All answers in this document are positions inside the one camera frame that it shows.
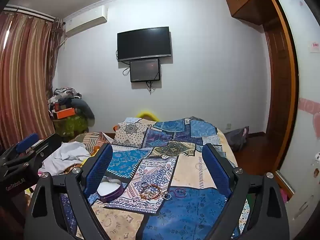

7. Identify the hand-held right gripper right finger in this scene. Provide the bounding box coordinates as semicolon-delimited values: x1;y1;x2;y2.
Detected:
201;144;291;240

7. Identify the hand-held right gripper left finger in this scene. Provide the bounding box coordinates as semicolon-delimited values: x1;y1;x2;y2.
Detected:
31;143;114;240

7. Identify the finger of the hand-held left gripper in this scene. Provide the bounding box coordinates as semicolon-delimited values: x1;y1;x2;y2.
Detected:
25;133;63;170
0;132;40;162

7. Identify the purple heart-shaped jewelry box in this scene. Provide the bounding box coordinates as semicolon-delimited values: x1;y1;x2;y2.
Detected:
96;176;124;203

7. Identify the red braided bracelet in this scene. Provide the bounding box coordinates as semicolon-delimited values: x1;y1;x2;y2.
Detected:
140;184;162;200

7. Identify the white cloth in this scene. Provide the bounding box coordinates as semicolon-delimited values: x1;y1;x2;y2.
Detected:
41;141;92;176

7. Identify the green patterned cloth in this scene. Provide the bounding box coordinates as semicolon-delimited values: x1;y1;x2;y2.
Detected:
52;116;88;137

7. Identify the blue patchwork blanket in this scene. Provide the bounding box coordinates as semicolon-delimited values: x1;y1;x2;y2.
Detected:
60;116;251;240

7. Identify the orange striped bedsheet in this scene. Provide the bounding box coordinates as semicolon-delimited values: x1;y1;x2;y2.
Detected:
71;131;116;157

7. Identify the orange box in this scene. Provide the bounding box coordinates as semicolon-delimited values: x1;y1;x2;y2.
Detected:
53;107;77;120

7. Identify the grey backpack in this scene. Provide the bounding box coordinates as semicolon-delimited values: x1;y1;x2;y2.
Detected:
223;126;250;152

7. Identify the pile of clothes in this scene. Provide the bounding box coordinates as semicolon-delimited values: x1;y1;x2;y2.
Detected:
47;87;83;117

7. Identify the striped brown curtain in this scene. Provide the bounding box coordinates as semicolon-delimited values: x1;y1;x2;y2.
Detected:
0;10;64;152

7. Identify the yellow round object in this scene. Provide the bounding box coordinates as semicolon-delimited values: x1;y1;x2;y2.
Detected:
136;109;156;119

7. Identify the brown wooden door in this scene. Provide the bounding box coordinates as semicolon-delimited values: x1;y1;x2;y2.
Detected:
262;24;285;142

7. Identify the pink rabbit decal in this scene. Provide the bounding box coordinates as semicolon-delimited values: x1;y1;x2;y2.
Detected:
298;97;320;140

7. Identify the white air conditioner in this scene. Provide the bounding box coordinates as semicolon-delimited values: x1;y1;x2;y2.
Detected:
63;5;109;37

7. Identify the curtain rod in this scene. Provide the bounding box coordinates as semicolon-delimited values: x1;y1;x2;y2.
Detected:
4;5;57;22

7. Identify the white sliding wardrobe door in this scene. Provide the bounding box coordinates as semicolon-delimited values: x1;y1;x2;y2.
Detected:
271;0;320;230

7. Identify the brown wooden overhead cabinet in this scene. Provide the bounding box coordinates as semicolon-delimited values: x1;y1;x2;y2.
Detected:
224;0;277;26

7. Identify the small black wall monitor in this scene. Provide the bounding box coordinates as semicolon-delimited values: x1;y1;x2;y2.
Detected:
129;59;161;83

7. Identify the large black wall television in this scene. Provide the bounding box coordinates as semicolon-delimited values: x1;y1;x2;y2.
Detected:
117;26;173;62

